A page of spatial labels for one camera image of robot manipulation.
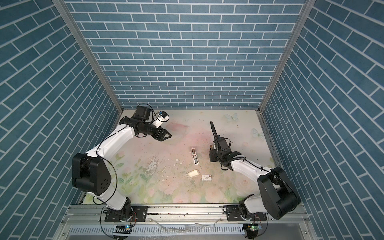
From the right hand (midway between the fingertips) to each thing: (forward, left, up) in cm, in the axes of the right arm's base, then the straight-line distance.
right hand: (211, 151), depth 91 cm
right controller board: (-37, -21, -8) cm, 43 cm away
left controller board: (-42, +41, -8) cm, 59 cm away
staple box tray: (-12, +10, -5) cm, 17 cm away
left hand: (+4, +27, +12) cm, 30 cm away
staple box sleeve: (-15, +2, -4) cm, 16 cm away
